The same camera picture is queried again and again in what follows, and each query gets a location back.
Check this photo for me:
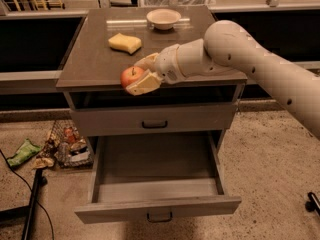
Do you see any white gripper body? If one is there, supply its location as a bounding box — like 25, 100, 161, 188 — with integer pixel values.
154, 44, 186, 84

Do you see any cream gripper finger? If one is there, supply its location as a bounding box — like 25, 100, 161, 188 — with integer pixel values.
134, 53, 158, 72
125, 70, 162, 96

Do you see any red apple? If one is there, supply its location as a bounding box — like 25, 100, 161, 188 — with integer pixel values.
120, 66, 145, 88

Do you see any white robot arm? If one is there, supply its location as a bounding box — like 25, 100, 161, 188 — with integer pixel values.
123, 20, 320, 138

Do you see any closed middle drawer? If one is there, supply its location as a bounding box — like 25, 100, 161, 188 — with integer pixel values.
71, 103, 236, 137

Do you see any grey drawer cabinet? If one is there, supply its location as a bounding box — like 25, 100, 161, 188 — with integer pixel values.
57, 6, 246, 223

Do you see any open lower drawer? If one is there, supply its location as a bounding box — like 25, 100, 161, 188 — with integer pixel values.
75, 131, 241, 224

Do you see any yellow sponge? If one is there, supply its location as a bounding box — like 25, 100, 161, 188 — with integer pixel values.
108, 33, 142, 54

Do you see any white bowl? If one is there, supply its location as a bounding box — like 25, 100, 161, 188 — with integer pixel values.
146, 9, 181, 30

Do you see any green snack bag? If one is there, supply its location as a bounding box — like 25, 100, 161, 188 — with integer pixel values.
7, 139, 41, 168

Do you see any black stand leg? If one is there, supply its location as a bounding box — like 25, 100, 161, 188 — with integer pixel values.
0, 169, 47, 240

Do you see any black caster wheel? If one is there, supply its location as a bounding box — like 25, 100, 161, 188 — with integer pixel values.
305, 192, 320, 216

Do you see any wire basket with snacks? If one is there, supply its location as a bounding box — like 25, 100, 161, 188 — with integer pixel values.
33, 120, 93, 169

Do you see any black cable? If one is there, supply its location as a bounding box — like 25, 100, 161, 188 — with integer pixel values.
0, 148, 56, 240

